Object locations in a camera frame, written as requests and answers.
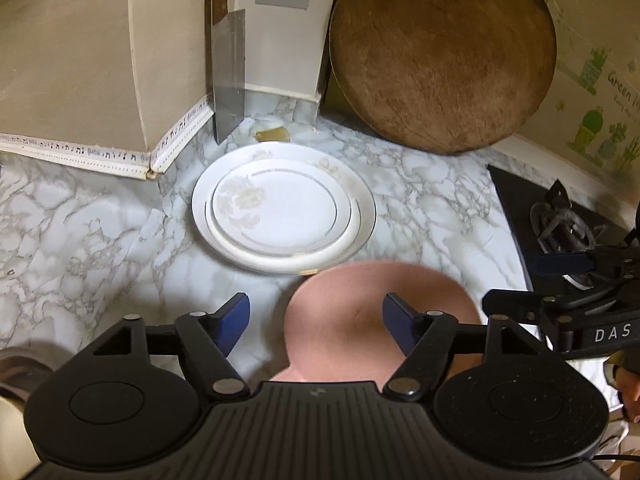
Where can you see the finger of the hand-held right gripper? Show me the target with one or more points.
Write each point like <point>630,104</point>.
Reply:
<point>515,302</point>
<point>560,262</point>

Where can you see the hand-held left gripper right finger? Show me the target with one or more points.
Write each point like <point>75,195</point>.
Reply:
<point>400,322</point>

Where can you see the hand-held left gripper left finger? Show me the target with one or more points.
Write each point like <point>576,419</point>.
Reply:
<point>235,322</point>

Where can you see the pink plate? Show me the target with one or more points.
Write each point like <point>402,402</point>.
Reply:
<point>340,320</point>

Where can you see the small white floral plate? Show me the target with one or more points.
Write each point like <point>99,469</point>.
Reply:
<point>280,210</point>

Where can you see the large white floral plate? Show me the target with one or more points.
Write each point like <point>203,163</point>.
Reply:
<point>356,195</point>

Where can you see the stainless steel bowl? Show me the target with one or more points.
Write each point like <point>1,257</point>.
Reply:
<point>20,360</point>

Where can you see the cream bowl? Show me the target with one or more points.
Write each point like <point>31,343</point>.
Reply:
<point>10,425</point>

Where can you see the person's right hand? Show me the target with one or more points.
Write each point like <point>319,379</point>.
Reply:
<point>631,390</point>

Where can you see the black burner grate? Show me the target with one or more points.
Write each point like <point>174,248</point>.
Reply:
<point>560,220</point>

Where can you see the black gas stove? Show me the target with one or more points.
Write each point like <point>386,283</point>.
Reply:
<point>520,210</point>

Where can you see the yellow-brown scrap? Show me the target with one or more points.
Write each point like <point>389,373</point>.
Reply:
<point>272,134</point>

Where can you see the white music-note trim strip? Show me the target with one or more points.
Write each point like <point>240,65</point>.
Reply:
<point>180,132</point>
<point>75,151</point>

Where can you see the round wooden cutting board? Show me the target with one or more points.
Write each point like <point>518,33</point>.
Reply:
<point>440,55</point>

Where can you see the plant print wall sticker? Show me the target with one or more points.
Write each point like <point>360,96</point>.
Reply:
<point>600,85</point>

